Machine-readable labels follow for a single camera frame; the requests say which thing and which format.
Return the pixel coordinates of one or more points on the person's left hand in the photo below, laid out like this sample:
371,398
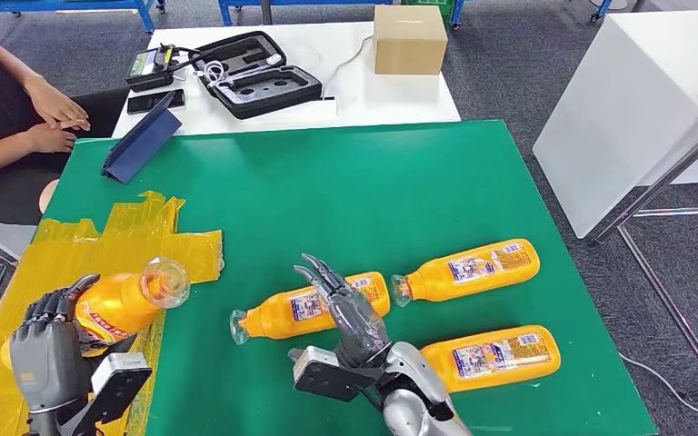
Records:
54,105

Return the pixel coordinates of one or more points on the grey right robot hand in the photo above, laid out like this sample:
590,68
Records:
358,328

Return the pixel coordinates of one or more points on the person's right hand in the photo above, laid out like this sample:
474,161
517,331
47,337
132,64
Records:
51,139

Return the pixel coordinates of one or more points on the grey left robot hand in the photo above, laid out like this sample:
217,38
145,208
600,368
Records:
45,367

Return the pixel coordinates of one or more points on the orange detergent bottle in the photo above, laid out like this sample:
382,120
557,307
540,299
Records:
277,313
499,358
120,307
475,271

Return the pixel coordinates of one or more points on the person's left forearm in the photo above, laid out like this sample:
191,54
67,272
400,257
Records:
15,66

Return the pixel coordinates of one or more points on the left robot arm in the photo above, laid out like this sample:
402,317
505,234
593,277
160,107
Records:
45,424

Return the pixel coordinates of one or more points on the black smartphone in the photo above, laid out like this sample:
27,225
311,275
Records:
141,103

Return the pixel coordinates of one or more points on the blue tablet case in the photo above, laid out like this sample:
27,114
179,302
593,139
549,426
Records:
141,144

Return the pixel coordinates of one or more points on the black device with green label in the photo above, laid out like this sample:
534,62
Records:
147,67

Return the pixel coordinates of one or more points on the white board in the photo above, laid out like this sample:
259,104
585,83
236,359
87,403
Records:
0,239

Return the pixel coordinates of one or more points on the yellow tape patch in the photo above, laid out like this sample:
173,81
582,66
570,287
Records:
144,240

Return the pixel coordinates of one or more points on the black foam-lined case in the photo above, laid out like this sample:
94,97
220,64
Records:
268,93

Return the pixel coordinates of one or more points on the white table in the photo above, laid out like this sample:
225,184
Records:
385,102

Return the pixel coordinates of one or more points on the cardboard box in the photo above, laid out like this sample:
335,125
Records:
410,42

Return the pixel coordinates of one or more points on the green plastic crate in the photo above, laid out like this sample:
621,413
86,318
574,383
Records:
430,6

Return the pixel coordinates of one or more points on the white cabinet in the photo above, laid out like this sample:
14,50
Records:
614,108

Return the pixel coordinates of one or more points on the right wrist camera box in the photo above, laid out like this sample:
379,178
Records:
325,376

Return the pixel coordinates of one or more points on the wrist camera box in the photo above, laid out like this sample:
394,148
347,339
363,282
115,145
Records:
114,385
325,376

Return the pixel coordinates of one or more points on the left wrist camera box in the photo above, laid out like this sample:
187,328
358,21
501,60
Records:
114,385

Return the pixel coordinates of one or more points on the blue cart frame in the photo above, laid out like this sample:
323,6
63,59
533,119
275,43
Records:
456,15
147,15
225,12

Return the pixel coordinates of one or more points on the grey post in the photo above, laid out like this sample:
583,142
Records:
266,12

